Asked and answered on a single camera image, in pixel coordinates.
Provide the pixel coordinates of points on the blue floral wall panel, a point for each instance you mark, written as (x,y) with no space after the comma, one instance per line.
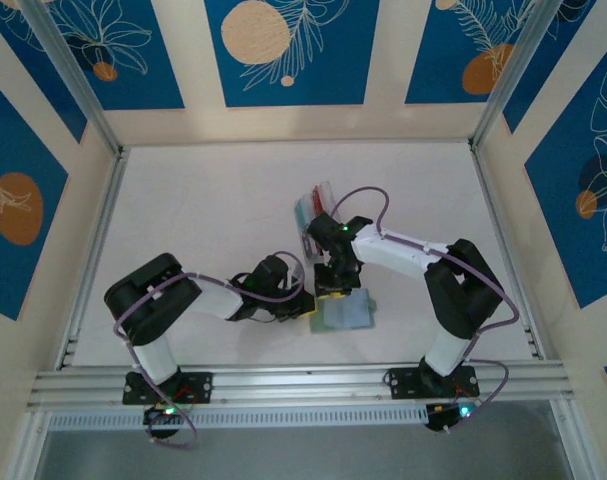
(148,75)
(558,50)
(43,85)
(333,75)
(433,75)
(13,150)
(558,200)

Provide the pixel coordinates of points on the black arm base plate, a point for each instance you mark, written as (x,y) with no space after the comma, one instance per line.
(403,382)
(133,392)

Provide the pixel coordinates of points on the black controller board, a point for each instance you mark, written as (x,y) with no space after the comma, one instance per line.
(158,415)
(443,417)

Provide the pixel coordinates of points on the teal credit card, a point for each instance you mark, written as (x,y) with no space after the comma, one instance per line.
(303,216)

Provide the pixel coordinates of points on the aluminium frame post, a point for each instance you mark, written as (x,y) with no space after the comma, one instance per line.
(514,75)
(76,80)

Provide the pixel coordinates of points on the red credit card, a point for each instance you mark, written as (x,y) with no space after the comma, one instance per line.
(316,200)

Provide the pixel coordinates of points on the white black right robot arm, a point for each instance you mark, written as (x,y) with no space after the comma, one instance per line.
(393,252)

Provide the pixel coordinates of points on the aluminium table edge rail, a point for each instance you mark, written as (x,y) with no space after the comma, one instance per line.
(97,250)
(506,250)

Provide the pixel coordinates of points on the green leather card holder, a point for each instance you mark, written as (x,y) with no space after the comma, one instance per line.
(348,312)

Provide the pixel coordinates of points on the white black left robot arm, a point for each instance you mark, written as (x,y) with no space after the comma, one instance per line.
(213,297)

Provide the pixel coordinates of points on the clear acrylic card box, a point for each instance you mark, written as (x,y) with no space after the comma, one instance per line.
(329,192)

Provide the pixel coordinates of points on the aluminium frame rail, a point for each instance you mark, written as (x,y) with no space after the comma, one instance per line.
(303,385)

